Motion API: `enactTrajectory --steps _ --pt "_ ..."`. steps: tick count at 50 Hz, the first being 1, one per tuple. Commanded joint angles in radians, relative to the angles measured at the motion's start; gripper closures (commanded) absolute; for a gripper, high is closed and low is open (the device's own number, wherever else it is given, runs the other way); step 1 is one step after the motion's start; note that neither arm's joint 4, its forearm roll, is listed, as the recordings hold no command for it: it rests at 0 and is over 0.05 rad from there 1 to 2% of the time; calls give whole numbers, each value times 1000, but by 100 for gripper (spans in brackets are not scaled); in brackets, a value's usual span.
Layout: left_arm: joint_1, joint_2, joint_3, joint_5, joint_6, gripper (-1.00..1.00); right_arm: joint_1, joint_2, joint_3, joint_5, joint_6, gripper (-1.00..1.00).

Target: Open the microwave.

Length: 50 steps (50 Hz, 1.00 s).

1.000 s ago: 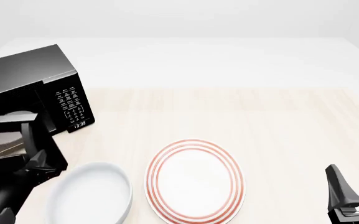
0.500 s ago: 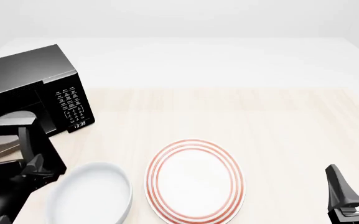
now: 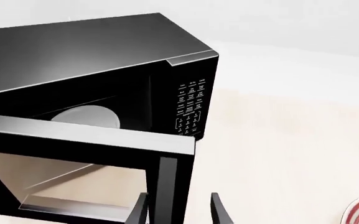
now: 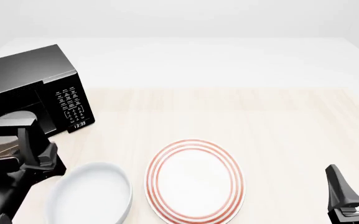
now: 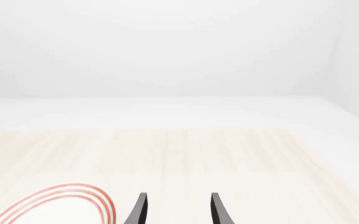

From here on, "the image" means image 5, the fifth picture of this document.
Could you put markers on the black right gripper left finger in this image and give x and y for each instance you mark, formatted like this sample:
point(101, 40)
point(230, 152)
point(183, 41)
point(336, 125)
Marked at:
point(138, 211)

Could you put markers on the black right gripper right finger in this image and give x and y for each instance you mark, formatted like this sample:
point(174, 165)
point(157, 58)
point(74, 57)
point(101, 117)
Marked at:
point(219, 212)

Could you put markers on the white plate with red rings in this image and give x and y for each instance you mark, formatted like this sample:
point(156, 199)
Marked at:
point(58, 207)

